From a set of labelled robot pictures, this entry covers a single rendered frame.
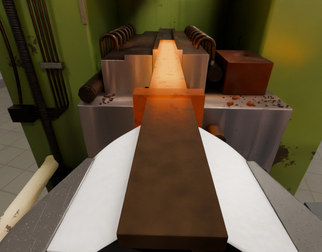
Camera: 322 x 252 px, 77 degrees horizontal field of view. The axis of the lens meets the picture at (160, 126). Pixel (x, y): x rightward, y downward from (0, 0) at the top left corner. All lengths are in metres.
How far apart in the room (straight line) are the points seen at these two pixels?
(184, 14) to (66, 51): 0.47
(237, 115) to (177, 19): 0.56
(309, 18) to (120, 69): 0.44
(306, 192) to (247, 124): 1.37
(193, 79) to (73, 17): 0.32
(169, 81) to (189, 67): 0.22
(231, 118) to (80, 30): 0.40
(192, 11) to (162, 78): 0.70
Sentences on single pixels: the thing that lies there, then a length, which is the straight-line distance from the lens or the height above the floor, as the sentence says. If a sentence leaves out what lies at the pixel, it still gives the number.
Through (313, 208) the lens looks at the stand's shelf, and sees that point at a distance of 0.62.
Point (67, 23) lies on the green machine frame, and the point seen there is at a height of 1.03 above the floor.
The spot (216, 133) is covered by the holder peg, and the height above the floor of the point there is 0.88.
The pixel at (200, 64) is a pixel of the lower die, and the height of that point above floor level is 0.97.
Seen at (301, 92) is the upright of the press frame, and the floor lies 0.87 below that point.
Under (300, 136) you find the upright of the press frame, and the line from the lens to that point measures 0.74.
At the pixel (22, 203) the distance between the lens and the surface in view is 0.64.
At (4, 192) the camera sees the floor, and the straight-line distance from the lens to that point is 1.74.
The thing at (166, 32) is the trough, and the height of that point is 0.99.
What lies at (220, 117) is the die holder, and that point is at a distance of 0.38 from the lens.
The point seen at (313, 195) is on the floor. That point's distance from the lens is 1.74.
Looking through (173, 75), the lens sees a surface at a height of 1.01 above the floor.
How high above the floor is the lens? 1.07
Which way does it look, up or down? 30 degrees down
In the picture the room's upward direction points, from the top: 1 degrees clockwise
